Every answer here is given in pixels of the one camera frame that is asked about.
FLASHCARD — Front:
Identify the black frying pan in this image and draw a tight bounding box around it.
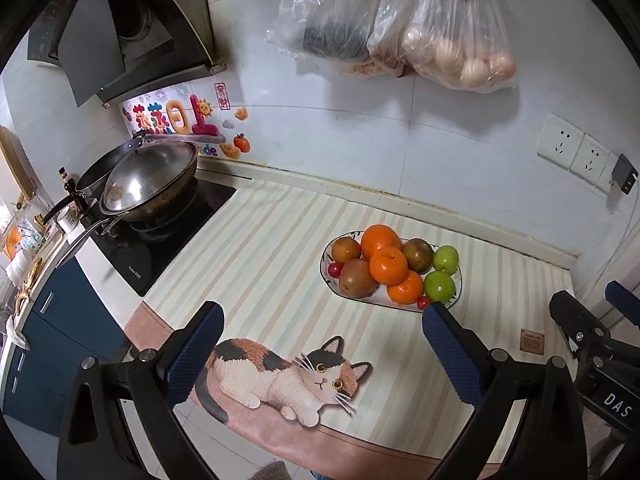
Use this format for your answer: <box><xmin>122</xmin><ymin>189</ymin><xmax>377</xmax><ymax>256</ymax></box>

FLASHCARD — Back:
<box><xmin>42</xmin><ymin>130</ymin><xmax>148</xmax><ymax>224</ymax></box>

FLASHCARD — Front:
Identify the medium orange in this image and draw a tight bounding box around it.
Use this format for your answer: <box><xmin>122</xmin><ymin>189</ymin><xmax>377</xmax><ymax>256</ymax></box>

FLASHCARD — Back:
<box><xmin>369</xmin><ymin>247</ymin><xmax>409</xmax><ymax>286</ymax></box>

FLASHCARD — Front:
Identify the black gas stove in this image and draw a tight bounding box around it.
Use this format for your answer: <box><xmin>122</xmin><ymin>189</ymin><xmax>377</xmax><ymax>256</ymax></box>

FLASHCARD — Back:
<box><xmin>92</xmin><ymin>180</ymin><xmax>237</xmax><ymax>297</ymax></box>

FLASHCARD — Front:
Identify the small orange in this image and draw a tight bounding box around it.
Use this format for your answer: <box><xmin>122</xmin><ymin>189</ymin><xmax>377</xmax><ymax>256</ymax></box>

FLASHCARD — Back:
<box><xmin>386</xmin><ymin>269</ymin><xmax>425</xmax><ymax>306</ymax></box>

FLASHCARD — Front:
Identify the grey plug adapter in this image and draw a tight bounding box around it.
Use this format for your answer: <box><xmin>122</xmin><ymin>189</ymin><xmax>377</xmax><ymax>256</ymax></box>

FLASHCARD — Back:
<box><xmin>611</xmin><ymin>154</ymin><xmax>640</xmax><ymax>195</ymax></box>

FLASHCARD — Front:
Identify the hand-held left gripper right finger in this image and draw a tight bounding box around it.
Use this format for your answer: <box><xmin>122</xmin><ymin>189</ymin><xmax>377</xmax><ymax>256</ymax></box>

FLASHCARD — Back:
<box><xmin>422</xmin><ymin>302</ymin><xmax>586</xmax><ymax>480</ymax></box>

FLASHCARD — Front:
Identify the plastic bag with eggs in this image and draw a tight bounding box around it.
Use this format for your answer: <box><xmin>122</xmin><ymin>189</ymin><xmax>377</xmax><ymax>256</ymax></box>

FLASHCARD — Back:
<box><xmin>367</xmin><ymin>0</ymin><xmax>518</xmax><ymax>95</ymax></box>

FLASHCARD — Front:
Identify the white cup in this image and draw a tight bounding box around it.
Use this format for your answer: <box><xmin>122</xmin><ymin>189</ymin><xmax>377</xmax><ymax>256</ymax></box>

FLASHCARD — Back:
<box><xmin>56</xmin><ymin>207</ymin><xmax>82</xmax><ymax>234</ymax></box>

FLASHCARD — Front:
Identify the white wall socket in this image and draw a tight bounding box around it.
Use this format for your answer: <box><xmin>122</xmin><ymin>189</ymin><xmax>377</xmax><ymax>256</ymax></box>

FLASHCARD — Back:
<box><xmin>570</xmin><ymin>132</ymin><xmax>619</xmax><ymax>188</ymax></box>
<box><xmin>537</xmin><ymin>112</ymin><xmax>585</xmax><ymax>171</ymax></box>

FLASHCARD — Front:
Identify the plastic bag with dark contents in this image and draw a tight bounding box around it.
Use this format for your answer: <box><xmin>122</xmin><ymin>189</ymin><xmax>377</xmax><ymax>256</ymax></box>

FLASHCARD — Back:
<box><xmin>267</xmin><ymin>0</ymin><xmax>401</xmax><ymax>63</ymax></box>

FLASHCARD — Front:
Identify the white cable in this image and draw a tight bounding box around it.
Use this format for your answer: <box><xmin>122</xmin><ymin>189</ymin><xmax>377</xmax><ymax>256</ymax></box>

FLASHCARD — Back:
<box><xmin>577</xmin><ymin>195</ymin><xmax>638</xmax><ymax>301</ymax></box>

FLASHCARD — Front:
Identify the striped cat print mat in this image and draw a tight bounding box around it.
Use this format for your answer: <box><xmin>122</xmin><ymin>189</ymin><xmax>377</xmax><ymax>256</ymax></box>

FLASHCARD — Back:
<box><xmin>122</xmin><ymin>180</ymin><xmax>583</xmax><ymax>480</ymax></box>

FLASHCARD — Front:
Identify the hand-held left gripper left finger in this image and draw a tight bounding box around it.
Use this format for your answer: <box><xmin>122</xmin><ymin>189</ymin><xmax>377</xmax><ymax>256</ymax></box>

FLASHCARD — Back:
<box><xmin>57</xmin><ymin>301</ymin><xmax>225</xmax><ymax>480</ymax></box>

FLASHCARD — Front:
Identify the colourful wall sticker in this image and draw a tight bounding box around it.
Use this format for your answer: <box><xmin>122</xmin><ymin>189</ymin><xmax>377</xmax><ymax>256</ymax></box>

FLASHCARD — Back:
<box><xmin>122</xmin><ymin>82</ymin><xmax>251</xmax><ymax>161</ymax></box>

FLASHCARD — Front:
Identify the steel wok lid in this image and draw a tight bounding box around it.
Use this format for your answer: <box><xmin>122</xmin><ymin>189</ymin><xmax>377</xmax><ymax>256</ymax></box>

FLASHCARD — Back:
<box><xmin>100</xmin><ymin>142</ymin><xmax>198</xmax><ymax>213</ymax></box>

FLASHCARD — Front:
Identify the brown-green apple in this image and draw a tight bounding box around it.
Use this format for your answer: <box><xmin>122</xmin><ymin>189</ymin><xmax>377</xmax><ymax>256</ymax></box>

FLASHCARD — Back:
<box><xmin>401</xmin><ymin>237</ymin><xmax>434</xmax><ymax>274</ymax></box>

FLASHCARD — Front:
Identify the large orange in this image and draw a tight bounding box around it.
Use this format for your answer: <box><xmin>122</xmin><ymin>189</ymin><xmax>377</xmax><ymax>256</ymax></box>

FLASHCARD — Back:
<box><xmin>361</xmin><ymin>224</ymin><xmax>403</xmax><ymax>261</ymax></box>

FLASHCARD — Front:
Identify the blue cabinet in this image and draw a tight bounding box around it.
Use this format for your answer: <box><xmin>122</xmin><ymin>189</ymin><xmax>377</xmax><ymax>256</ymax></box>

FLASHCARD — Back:
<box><xmin>0</xmin><ymin>260</ymin><xmax>126</xmax><ymax>436</ymax></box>

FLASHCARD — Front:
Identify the green apple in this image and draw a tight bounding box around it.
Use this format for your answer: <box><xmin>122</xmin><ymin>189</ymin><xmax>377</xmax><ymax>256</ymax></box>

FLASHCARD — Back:
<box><xmin>423</xmin><ymin>270</ymin><xmax>457</xmax><ymax>303</ymax></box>
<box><xmin>433</xmin><ymin>245</ymin><xmax>460</xmax><ymax>275</ymax></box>

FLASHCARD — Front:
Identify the steel wok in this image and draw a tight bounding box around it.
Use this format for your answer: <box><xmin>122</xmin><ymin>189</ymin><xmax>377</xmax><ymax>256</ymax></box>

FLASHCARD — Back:
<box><xmin>55</xmin><ymin>140</ymin><xmax>201</xmax><ymax>267</ymax></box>

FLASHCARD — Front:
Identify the black range hood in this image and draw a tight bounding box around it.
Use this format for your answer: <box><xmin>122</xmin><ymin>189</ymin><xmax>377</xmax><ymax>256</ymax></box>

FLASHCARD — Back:
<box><xmin>25</xmin><ymin>0</ymin><xmax>228</xmax><ymax>108</ymax></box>

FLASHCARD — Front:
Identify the brown apple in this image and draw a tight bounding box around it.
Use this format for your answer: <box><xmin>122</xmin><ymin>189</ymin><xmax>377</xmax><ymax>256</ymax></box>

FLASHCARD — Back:
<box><xmin>331</xmin><ymin>236</ymin><xmax>362</xmax><ymax>264</ymax></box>

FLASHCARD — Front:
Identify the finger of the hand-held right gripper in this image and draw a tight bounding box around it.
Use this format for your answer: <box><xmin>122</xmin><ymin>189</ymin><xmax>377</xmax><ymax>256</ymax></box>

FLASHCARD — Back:
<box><xmin>605</xmin><ymin>281</ymin><xmax>640</xmax><ymax>318</ymax></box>
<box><xmin>550</xmin><ymin>290</ymin><xmax>611</xmax><ymax>356</ymax></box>

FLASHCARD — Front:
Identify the red-brown apple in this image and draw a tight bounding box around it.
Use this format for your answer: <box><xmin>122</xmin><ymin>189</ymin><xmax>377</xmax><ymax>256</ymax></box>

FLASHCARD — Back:
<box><xmin>339</xmin><ymin>258</ymin><xmax>379</xmax><ymax>299</ymax></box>

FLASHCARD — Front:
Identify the patterned oval plate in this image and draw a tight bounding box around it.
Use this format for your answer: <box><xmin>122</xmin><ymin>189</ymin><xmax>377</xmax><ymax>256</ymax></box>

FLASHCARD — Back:
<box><xmin>320</xmin><ymin>230</ymin><xmax>464</xmax><ymax>315</ymax></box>

